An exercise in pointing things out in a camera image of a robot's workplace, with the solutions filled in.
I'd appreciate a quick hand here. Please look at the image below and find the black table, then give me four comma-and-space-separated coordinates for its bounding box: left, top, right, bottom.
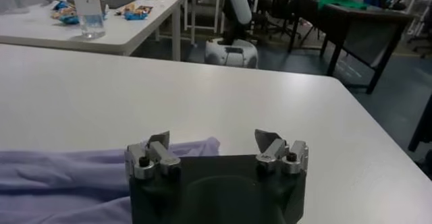
288, 0, 414, 94

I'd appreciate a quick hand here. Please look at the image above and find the white humanoid robot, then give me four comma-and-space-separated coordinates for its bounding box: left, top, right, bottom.
204, 0, 259, 69

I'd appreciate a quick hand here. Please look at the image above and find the small yellow snack packet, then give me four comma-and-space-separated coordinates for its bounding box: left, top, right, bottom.
116, 4, 136, 16

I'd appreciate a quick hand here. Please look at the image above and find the green cloth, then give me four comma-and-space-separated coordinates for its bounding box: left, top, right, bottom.
317, 0, 369, 10

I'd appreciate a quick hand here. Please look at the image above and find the blue and yellow snack packet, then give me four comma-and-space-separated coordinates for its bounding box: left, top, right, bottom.
123, 11, 149, 22

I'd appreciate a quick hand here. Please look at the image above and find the dark grey laptop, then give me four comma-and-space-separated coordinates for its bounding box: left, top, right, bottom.
101, 0, 136, 9

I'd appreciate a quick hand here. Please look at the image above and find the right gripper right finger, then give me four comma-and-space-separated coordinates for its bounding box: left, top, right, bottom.
254, 129, 310, 175

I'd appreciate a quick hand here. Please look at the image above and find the purple T-shirt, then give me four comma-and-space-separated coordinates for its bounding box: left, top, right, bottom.
0, 136, 222, 224

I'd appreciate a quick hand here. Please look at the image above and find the black office chair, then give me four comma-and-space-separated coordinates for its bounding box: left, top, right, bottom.
407, 93, 432, 179
251, 0, 301, 40

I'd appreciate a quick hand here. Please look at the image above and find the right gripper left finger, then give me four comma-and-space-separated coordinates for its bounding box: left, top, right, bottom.
124, 130, 182, 181

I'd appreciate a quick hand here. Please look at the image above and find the clear plastic water bottle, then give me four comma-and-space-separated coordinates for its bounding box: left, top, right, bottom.
72, 0, 106, 40

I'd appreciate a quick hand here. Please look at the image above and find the white desk with snacks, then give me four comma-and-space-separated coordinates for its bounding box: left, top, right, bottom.
0, 0, 200, 61

